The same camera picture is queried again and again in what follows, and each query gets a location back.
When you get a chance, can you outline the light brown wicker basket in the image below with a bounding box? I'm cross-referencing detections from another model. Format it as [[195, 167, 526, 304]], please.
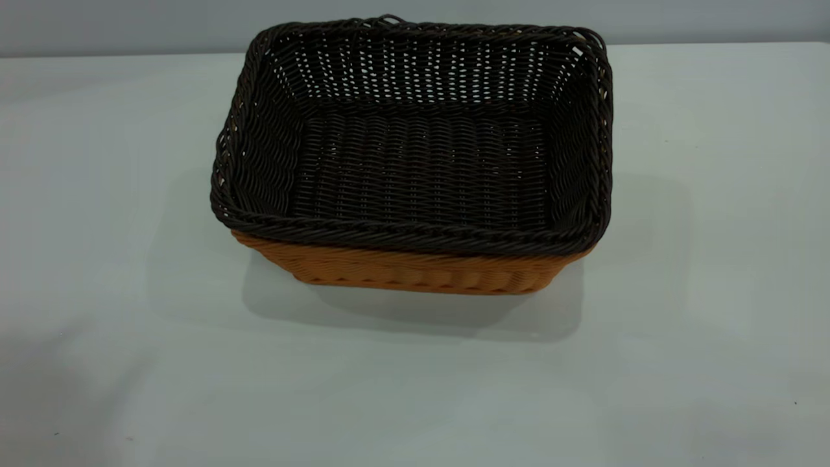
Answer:
[[230, 228, 597, 296]]

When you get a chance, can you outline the dark brown wicker basket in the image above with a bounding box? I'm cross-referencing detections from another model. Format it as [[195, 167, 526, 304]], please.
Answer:
[[209, 14, 614, 257]]

